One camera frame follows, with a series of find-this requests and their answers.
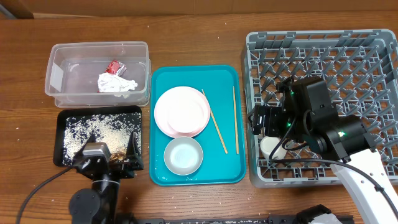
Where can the teal serving tray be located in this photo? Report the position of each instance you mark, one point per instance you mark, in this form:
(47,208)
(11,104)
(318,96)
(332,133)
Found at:
(217,167)

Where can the white napkin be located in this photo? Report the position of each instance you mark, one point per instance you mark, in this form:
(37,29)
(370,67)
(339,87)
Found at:
(109,83)

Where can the black plastic tray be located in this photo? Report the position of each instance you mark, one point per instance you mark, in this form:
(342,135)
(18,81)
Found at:
(111,125)

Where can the grey dishwasher rack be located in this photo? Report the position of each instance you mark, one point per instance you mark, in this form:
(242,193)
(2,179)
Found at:
(358,66)

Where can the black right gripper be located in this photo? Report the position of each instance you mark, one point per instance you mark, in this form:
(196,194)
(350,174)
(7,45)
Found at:
(271,113)

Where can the white round plate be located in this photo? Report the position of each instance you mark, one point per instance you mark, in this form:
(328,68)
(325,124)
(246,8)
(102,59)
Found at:
(168,100)

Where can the wooden chopstick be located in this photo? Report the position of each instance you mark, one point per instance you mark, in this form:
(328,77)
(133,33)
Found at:
(216,125)
(235,121)

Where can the grey white bowl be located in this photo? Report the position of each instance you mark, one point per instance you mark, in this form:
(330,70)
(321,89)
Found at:
(183,156)

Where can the clear plastic bin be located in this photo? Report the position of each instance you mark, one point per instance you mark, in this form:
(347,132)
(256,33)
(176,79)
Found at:
(73,71)

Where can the pink small bowl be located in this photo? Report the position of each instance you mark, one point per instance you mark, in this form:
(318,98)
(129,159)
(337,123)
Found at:
(188,117)

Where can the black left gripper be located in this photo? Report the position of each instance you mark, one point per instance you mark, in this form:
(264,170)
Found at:
(133,160)

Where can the white cup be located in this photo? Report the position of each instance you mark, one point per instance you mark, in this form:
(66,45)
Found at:
(267,144)

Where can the brown food scrap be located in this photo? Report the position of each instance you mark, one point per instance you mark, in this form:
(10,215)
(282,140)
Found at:
(118,157)

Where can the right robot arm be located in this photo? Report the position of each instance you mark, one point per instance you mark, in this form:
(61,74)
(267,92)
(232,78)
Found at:
(308,116)

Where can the red snack wrapper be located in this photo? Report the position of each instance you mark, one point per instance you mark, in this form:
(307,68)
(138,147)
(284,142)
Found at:
(116,68)

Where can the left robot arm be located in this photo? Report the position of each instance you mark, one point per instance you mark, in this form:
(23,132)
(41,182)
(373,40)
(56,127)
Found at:
(98,203)

